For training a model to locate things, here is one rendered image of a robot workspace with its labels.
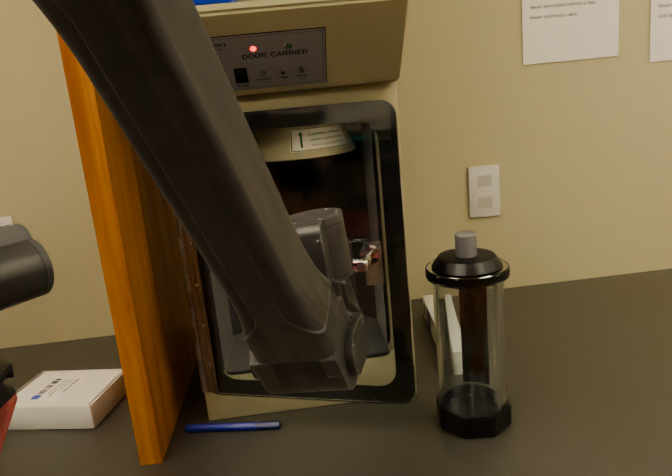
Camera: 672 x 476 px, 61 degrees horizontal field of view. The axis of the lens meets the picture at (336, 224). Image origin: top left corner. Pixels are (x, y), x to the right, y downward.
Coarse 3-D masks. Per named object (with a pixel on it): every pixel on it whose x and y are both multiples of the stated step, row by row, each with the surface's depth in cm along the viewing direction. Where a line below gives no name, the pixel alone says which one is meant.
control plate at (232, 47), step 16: (272, 32) 66; (288, 32) 66; (304, 32) 67; (320, 32) 67; (224, 48) 67; (240, 48) 67; (272, 48) 68; (304, 48) 69; (320, 48) 69; (224, 64) 69; (240, 64) 70; (256, 64) 70; (272, 64) 70; (288, 64) 70; (304, 64) 71; (320, 64) 71; (256, 80) 72; (272, 80) 72; (288, 80) 73; (304, 80) 73; (320, 80) 73
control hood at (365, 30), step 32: (256, 0) 63; (288, 0) 63; (320, 0) 64; (352, 0) 64; (384, 0) 65; (224, 32) 65; (256, 32) 66; (352, 32) 68; (384, 32) 68; (352, 64) 72; (384, 64) 73
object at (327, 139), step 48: (288, 144) 71; (336, 144) 70; (384, 144) 68; (288, 192) 73; (336, 192) 71; (384, 192) 70; (384, 240) 71; (384, 288) 73; (240, 336) 80; (384, 336) 74; (240, 384) 82; (384, 384) 76
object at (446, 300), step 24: (504, 264) 74; (456, 288) 71; (480, 288) 71; (456, 312) 73; (480, 312) 72; (456, 336) 73; (480, 336) 73; (504, 336) 75; (456, 360) 74; (480, 360) 73; (504, 360) 76; (456, 384) 75; (480, 384) 74; (504, 384) 76; (456, 408) 76; (480, 408) 75
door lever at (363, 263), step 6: (366, 246) 72; (372, 246) 72; (360, 252) 72; (366, 252) 71; (372, 252) 72; (378, 252) 72; (354, 258) 68; (360, 258) 68; (366, 258) 68; (372, 258) 71; (378, 258) 72; (354, 264) 68; (360, 264) 67; (366, 264) 67; (372, 264) 72; (354, 270) 68; (360, 270) 67; (366, 270) 68
